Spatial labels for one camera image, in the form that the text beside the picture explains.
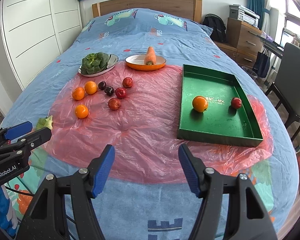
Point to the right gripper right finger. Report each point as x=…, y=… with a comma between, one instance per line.
x=247, y=216

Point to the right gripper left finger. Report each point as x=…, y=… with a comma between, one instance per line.
x=46, y=218

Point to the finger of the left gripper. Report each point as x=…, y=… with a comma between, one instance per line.
x=30, y=141
x=10, y=133

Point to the orange fruit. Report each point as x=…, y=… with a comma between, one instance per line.
x=81, y=111
x=90, y=87
x=78, y=93

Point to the dark plum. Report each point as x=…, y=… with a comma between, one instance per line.
x=109, y=91
x=102, y=85

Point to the red apple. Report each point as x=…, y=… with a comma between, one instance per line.
x=114, y=104
x=236, y=103
x=127, y=82
x=120, y=93

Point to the left blue gloved hand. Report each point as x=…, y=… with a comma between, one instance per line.
x=8, y=218

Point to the bok choy stem piece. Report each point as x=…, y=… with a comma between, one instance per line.
x=45, y=122

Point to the green rectangular tray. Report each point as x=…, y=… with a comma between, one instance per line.
x=220, y=123

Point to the green bok choy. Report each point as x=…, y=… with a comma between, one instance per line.
x=94, y=63

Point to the pink plastic sheet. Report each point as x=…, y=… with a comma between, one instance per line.
x=143, y=130

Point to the red apple in tray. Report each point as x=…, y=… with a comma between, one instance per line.
x=236, y=103

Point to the silver metal plate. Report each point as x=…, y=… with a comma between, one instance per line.
x=113, y=59

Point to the orange in tray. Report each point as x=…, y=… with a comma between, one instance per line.
x=200, y=104

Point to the white wardrobe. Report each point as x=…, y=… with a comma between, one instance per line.
x=32, y=34

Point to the blue patterned bedspread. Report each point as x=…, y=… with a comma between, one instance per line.
x=128, y=210

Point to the orange oval dish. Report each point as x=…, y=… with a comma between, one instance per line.
x=136, y=62

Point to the dark grey chair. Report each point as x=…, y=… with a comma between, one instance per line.
x=287, y=85

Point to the carrot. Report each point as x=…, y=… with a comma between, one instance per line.
x=150, y=57

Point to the dark blue tote bag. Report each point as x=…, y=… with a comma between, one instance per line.
x=262, y=63

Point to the glass desk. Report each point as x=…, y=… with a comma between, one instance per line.
x=277, y=49

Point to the wooden drawer cabinet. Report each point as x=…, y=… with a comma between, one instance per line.
x=242, y=42

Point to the black backpack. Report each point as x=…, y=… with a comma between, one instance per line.
x=218, y=27

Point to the grey printer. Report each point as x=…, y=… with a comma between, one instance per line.
x=242, y=13

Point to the wooden headboard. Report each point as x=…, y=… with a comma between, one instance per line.
x=190, y=9

